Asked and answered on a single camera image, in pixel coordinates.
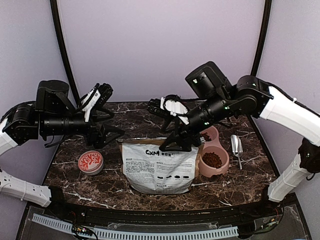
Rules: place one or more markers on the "red patterned round tin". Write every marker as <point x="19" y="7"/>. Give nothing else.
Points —
<point x="91" y="162"/>

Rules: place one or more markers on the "black frame post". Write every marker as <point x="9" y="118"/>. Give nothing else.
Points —
<point x="262" y="37"/>
<point x="63" y="49"/>

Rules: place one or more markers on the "left black frame post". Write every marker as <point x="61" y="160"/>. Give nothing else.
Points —
<point x="63" y="49"/>

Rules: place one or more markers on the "pet food bag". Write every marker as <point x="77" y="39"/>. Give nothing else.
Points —
<point x="152" y="171"/>

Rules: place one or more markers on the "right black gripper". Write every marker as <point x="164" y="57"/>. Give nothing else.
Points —
<point x="179" y="134"/>

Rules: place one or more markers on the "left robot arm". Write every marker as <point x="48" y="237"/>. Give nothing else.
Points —
<point x="52" y="114"/>

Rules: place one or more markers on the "white slotted cable duct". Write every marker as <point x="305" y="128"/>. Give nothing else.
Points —
<point x="135" y="232"/>

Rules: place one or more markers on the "right black frame post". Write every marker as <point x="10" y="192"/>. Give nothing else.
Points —
<point x="262" y="37"/>

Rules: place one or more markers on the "pink double pet bowl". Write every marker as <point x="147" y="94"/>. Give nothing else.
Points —
<point x="214" y="146"/>

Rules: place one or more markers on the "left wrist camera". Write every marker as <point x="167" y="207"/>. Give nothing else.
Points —
<point x="92" y="104"/>

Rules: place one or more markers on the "brown kibble in bowl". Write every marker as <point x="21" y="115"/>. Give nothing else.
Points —
<point x="205" y="137"/>

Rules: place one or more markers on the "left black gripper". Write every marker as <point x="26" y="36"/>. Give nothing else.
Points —
<point x="98" y="139"/>

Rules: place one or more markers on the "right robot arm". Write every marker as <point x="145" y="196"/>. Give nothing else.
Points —
<point x="249" y="96"/>

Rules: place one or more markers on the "metal scoop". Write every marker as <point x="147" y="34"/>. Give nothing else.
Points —
<point x="237" y="148"/>

